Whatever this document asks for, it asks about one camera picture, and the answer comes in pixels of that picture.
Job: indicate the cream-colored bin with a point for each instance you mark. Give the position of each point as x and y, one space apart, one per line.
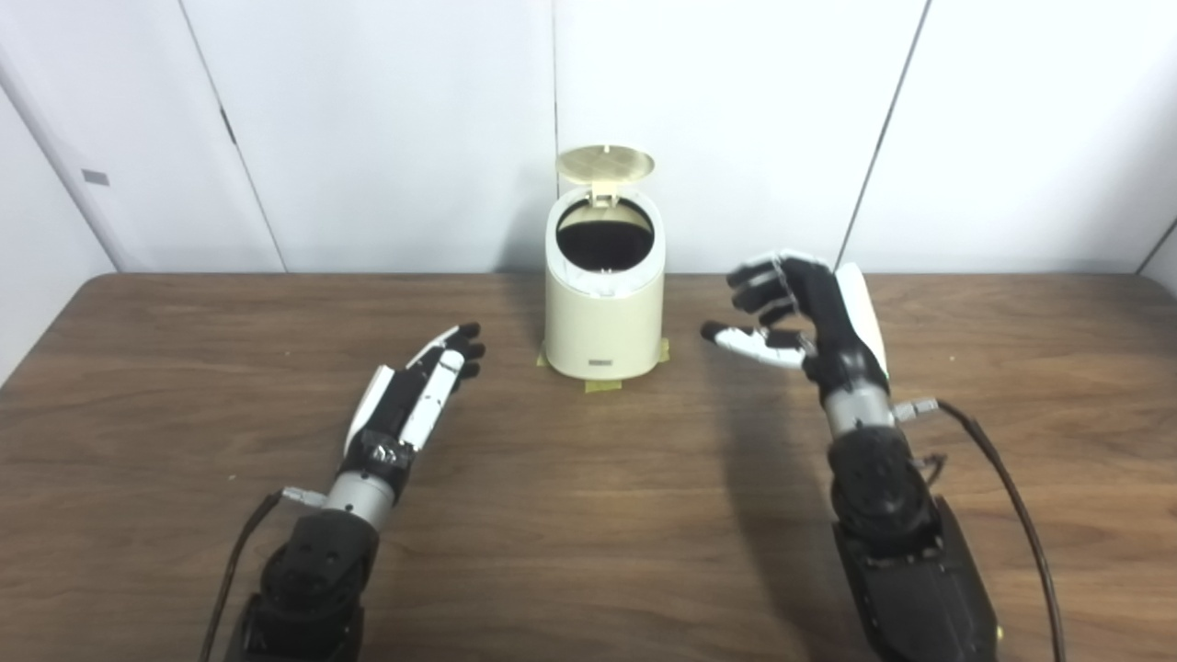
602 326

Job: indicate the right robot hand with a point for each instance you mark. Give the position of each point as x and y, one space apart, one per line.
832 322

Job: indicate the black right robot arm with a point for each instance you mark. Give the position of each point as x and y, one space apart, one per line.
892 515

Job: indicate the round cream bin lid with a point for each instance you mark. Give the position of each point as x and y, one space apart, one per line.
604 165

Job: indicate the small gray wall label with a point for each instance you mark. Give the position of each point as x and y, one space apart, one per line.
95 177

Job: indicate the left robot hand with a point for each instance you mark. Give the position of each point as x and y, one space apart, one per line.
395 414

